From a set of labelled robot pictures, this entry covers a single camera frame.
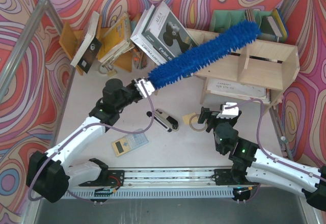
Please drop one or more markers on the black white paperback book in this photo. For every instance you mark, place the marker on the black white paperback book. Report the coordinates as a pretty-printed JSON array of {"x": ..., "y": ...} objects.
[{"x": 88, "y": 45}]

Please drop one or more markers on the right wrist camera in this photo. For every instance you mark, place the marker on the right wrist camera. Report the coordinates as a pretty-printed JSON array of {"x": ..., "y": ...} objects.
[{"x": 229, "y": 110}]

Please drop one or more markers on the brass padlock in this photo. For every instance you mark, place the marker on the brass padlock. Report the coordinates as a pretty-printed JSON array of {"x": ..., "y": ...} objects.
[{"x": 107, "y": 70}]

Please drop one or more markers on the blue yellow book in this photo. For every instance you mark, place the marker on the blue yellow book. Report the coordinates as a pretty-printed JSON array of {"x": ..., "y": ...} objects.
[{"x": 276, "y": 14}]

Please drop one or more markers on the brown notebooks in organizer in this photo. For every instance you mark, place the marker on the brown notebooks in organizer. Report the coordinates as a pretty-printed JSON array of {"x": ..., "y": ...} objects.
[{"x": 251, "y": 15}]

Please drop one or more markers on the light wooden bookshelf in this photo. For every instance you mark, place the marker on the light wooden bookshelf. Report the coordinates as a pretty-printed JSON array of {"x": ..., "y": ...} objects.
[{"x": 266, "y": 64}]

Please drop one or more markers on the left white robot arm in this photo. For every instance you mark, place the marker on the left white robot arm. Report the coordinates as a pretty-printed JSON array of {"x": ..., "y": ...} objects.
[{"x": 79, "y": 142}]

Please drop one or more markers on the masking tape roll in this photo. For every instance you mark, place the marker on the masking tape roll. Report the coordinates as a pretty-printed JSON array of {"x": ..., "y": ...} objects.
[{"x": 194, "y": 120}]

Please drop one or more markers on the beige black stapler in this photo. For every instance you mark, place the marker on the beige black stapler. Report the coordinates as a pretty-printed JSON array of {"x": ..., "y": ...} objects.
[{"x": 167, "y": 120}]

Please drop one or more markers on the yellow calculator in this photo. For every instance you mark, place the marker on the yellow calculator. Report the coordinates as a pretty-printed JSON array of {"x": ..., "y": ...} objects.
[{"x": 129, "y": 143}]

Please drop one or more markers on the spiral notebook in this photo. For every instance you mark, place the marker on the spiral notebook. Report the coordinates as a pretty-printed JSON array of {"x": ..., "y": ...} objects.
[{"x": 237, "y": 90}]

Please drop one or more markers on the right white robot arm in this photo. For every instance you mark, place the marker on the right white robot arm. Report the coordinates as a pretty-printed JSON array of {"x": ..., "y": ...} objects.
[{"x": 252, "y": 163}]

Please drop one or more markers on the yellow wooden book stand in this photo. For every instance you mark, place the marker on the yellow wooden book stand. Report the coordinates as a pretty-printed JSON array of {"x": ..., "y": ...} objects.
[{"x": 69, "y": 37}]

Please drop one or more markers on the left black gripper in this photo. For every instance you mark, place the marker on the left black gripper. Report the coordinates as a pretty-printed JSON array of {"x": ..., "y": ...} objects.
[{"x": 133, "y": 91}]

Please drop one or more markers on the yellow sticky note pad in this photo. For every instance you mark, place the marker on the yellow sticky note pad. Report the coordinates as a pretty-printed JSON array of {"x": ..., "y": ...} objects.
[{"x": 186, "y": 118}]

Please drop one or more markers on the pens in cup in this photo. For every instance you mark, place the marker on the pens in cup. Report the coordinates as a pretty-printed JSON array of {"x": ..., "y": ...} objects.
[{"x": 139, "y": 59}]

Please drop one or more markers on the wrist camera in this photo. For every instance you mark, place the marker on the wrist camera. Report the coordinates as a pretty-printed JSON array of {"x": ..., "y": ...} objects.
[
  {"x": 229, "y": 110},
  {"x": 144, "y": 86}
]

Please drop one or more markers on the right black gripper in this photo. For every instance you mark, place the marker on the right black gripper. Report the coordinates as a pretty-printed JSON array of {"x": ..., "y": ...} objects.
[{"x": 212, "y": 115}]

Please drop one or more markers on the blue microfiber duster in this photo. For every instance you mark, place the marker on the blue microfiber duster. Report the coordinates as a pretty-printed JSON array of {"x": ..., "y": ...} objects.
[{"x": 197, "y": 58}]

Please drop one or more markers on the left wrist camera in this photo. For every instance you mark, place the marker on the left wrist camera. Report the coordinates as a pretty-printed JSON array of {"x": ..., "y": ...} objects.
[{"x": 144, "y": 86}]

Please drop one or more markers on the stack of yellow books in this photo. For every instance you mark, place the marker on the stack of yellow books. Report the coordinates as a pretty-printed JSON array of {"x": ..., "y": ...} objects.
[{"x": 116, "y": 41}]

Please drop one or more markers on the white Czekolada book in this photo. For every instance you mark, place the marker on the white Czekolada book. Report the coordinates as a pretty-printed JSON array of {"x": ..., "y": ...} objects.
[{"x": 140, "y": 41}]

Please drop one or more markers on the Twins story book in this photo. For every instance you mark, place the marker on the Twins story book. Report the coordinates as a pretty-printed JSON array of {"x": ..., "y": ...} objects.
[{"x": 165, "y": 34}]

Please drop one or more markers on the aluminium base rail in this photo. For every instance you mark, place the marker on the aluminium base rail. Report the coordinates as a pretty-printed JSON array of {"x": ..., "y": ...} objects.
[{"x": 164, "y": 184}]

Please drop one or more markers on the green desk organizer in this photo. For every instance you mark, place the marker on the green desk organizer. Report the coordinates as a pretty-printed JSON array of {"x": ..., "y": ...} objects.
[{"x": 223, "y": 19}]

